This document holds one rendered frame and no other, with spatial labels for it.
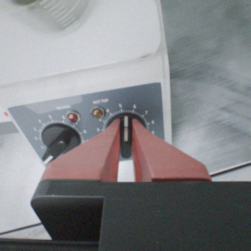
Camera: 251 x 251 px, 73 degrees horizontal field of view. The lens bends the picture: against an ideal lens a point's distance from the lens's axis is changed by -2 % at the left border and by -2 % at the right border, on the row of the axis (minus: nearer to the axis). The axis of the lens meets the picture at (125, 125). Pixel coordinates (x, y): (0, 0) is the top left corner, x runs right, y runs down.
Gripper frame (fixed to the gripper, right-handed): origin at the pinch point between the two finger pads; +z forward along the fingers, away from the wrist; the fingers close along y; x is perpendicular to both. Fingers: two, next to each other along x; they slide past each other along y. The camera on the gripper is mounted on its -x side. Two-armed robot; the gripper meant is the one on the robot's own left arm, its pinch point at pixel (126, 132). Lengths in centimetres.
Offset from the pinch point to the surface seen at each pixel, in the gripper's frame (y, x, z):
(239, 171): -12.3, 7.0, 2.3
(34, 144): 8.1, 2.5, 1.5
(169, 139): -3.8, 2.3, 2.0
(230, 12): -10.3, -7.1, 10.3
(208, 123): -8.7, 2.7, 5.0
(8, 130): 13.7, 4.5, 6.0
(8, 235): 15.6, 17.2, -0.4
